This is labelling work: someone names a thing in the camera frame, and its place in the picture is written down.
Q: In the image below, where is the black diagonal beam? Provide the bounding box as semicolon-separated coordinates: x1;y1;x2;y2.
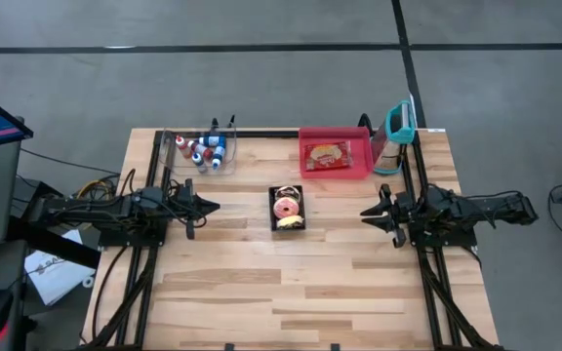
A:
7;218;101;269

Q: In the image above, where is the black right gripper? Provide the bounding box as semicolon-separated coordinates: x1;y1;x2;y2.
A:
360;183;413;249

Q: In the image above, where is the black curved cable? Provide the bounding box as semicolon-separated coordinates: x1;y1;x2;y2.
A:
357;112;375;136

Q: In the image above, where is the black mesh basket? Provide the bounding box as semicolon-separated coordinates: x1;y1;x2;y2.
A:
268;183;307;233

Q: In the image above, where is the clear plastic bin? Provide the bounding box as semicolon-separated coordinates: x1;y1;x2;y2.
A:
159;127;238;176

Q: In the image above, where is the yellow cable bundle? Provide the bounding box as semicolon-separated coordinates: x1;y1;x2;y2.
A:
76;177;117;199

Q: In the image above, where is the black box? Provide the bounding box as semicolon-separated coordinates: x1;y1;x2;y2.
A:
15;175;62;202

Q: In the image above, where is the red food colouring bottle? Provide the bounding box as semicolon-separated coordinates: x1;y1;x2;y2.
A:
186;139;214;161

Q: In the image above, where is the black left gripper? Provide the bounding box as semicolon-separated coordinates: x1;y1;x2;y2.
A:
167;177;221;240

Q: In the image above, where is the black aluminium table frame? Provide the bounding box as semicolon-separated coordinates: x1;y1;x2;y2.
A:
85;127;506;351

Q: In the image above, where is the pink frosted donut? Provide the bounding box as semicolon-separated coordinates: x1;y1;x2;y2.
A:
272;198;301;220

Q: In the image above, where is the black power cable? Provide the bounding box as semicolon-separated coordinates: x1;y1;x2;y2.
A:
91;246;129;342

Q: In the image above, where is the thin black cable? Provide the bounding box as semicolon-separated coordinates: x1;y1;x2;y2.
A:
20;148;121;177

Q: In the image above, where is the red snack packet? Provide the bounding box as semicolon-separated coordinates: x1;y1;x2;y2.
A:
302;141;354;172

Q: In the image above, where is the teal handled container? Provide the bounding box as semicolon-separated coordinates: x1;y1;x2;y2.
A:
371;99;418;176

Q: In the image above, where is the white paper sheet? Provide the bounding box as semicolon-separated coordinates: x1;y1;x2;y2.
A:
23;228;97;306

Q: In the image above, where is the orange food colouring bottle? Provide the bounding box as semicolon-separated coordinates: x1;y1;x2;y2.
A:
175;135;193;160

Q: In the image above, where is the red plastic tray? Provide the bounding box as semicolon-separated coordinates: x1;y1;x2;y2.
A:
298;126;376;180

